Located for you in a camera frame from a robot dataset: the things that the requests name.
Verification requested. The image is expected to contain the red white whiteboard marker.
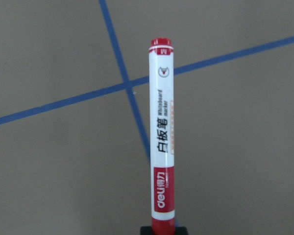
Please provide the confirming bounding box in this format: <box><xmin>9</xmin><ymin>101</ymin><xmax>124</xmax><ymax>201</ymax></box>
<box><xmin>149</xmin><ymin>38</ymin><xmax>175</xmax><ymax>235</ymax></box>

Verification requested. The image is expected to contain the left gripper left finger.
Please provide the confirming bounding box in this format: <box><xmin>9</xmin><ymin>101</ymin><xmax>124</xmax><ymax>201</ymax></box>
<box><xmin>140</xmin><ymin>226</ymin><xmax>152</xmax><ymax>235</ymax></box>

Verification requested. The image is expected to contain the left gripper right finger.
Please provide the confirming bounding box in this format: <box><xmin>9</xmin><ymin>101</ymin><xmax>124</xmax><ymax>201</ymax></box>
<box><xmin>174</xmin><ymin>227</ymin><xmax>188</xmax><ymax>235</ymax></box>

